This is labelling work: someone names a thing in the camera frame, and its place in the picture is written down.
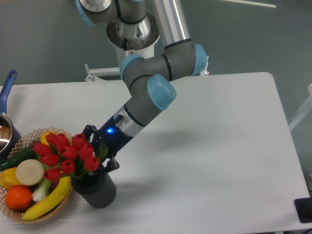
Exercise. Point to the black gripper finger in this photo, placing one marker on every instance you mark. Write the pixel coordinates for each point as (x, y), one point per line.
(111, 165)
(90, 133)

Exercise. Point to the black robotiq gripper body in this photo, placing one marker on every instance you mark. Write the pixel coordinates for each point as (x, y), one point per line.
(111, 135)

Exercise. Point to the red tulip bouquet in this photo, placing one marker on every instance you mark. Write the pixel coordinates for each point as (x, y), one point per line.
(76, 158)

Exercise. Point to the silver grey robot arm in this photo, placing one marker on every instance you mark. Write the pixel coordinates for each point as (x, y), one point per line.
(157, 49)

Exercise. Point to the dark grey ribbed vase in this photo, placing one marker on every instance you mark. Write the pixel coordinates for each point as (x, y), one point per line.
(98, 190)

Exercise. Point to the yellow lemon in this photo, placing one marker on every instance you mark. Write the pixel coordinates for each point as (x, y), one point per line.
(49, 138)

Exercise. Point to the red apple in basket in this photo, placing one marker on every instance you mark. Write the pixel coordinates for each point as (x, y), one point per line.
(54, 185)

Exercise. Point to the green cucumber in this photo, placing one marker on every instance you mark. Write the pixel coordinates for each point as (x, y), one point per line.
(20, 156)

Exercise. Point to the green white leek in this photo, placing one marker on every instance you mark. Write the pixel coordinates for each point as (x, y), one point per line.
(42, 190)

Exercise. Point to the round beige radish slice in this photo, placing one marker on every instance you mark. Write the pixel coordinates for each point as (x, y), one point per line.
(29, 172)

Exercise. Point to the yellow banana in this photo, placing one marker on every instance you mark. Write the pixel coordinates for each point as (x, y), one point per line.
(50, 202)

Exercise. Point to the yellow bell pepper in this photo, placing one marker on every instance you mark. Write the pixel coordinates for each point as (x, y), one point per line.
(8, 178)

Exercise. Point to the orange fruit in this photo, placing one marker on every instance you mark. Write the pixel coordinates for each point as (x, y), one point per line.
(18, 197)

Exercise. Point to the woven wicker basket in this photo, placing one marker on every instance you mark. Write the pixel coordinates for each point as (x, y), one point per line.
(28, 140)

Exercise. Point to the black device at table edge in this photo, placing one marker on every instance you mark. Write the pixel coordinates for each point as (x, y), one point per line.
(304, 209)

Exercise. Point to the blue handled saucepan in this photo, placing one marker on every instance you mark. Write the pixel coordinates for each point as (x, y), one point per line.
(9, 135)

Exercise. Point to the white frame at right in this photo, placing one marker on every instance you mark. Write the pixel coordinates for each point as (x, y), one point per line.
(302, 111)

